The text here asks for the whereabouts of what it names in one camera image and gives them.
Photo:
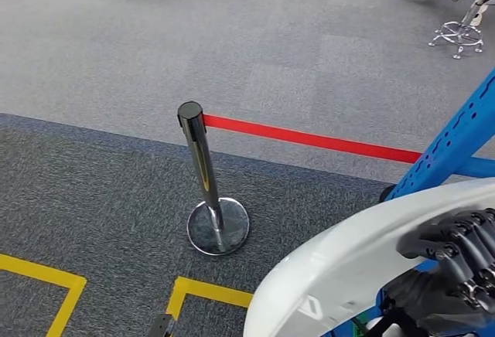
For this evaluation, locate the white plastic body panel part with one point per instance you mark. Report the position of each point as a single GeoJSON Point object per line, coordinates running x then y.
{"type": "Point", "coordinates": [348, 263]}

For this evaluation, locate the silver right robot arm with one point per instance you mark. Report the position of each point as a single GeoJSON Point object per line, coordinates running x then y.
{"type": "Point", "coordinates": [394, 330]}

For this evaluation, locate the grey metal robot foot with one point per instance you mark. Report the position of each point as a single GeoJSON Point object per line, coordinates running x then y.
{"type": "Point", "coordinates": [160, 327]}

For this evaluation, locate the chrome stanchion post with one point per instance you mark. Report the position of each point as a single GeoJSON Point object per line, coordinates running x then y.
{"type": "Point", "coordinates": [201, 160]}

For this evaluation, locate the chrome swivel chair base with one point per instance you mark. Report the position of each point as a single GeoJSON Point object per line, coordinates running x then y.
{"type": "Point", "coordinates": [460, 32]}

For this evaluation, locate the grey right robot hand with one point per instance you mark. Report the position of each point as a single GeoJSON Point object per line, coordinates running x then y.
{"type": "Point", "coordinates": [464, 252]}

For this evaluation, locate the blue metal shelf rack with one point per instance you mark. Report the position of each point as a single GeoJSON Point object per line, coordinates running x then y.
{"type": "Point", "coordinates": [444, 145]}

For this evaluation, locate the red barrier belt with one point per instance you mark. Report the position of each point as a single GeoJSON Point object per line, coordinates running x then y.
{"type": "Point", "coordinates": [309, 139]}

